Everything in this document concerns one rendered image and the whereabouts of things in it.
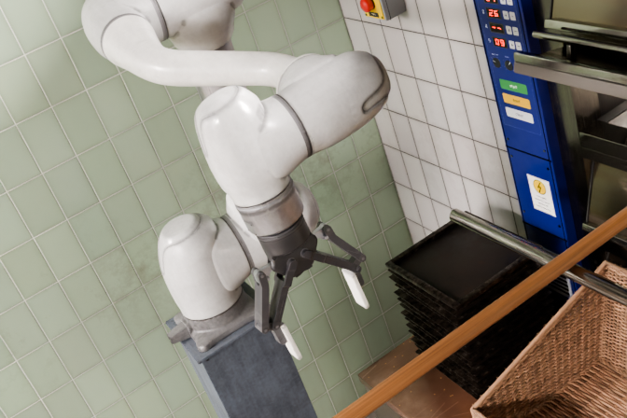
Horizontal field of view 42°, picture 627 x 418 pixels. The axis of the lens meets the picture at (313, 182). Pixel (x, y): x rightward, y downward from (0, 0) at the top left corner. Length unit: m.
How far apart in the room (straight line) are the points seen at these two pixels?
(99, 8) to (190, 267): 0.61
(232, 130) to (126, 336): 1.52
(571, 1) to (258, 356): 1.06
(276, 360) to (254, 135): 1.02
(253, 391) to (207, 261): 0.37
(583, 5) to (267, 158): 0.85
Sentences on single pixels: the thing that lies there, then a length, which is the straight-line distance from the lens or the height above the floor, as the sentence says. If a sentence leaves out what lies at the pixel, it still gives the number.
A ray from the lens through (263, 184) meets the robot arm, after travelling 1.13.
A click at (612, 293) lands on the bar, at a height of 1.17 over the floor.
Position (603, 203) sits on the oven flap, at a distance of 2.02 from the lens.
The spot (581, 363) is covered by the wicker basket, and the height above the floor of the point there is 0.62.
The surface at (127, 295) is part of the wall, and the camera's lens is 2.49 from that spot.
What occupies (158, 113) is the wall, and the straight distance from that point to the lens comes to 2.35.
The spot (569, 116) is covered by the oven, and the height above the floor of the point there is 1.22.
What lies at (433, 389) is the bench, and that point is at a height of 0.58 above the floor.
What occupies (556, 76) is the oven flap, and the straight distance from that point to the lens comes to 1.68.
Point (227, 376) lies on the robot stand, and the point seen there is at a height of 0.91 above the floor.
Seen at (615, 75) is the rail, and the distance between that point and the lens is 1.58.
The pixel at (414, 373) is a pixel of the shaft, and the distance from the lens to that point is 1.39.
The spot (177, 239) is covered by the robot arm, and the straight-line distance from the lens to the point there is 1.86.
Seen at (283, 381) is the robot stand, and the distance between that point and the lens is 2.08.
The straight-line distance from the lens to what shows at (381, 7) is 2.22.
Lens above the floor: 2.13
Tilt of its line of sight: 28 degrees down
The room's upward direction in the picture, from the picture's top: 20 degrees counter-clockwise
